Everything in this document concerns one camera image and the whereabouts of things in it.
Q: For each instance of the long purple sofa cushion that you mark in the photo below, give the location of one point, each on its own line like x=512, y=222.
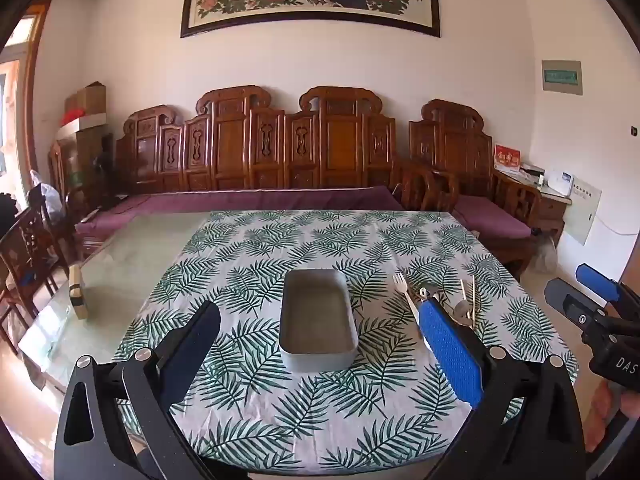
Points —
x=240, y=205

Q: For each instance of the white flat box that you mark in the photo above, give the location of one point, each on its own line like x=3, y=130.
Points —
x=82, y=127

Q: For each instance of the person's right hand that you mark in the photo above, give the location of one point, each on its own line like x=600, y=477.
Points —
x=602, y=415

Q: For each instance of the small tan box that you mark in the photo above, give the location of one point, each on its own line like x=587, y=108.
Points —
x=78, y=292

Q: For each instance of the carved wooden armchair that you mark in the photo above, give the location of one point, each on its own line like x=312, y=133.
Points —
x=450, y=145

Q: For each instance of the white fork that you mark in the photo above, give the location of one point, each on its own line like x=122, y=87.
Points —
x=410, y=302

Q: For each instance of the wooden dining chair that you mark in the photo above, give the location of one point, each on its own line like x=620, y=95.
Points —
x=30, y=250

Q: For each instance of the carved wooden sofa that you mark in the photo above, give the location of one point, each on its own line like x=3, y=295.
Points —
x=230, y=150

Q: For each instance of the purple armchair cushion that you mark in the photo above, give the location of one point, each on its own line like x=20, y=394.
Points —
x=490, y=217

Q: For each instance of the white wall access panel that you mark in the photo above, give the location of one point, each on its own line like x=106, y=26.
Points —
x=582, y=212

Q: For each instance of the white desk phone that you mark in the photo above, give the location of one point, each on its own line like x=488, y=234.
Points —
x=561, y=182

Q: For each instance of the grey rectangular container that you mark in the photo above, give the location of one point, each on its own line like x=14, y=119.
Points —
x=317, y=310

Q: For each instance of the white plastic bag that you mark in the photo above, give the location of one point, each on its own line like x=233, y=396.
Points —
x=47, y=192

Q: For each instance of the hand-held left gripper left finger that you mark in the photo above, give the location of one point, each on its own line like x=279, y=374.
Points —
x=195, y=350

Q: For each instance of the green wall panel box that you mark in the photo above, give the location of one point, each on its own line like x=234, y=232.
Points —
x=562, y=77

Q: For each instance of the brown cardboard box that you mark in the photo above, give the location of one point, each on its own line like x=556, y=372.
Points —
x=87, y=100

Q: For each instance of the leaf-print tablecloth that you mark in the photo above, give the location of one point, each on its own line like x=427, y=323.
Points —
x=260, y=260

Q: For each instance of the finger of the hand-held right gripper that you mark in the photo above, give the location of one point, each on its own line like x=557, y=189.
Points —
x=567, y=300
x=597, y=280

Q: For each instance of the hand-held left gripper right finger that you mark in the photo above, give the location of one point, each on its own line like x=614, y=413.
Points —
x=450, y=350

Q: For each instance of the wooden door frame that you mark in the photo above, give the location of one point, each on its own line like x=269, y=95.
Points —
x=32, y=85

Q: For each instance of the wooden side table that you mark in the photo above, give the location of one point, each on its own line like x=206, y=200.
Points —
x=550, y=210

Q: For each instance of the large metal spoon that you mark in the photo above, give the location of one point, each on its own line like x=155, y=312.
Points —
x=460, y=311

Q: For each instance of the red cloth item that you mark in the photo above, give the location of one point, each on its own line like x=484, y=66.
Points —
x=70, y=116

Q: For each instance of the grey plastic bag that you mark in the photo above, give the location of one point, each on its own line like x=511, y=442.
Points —
x=544, y=255

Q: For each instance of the dark wooden cabinet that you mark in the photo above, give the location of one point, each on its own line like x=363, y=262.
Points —
x=85, y=165

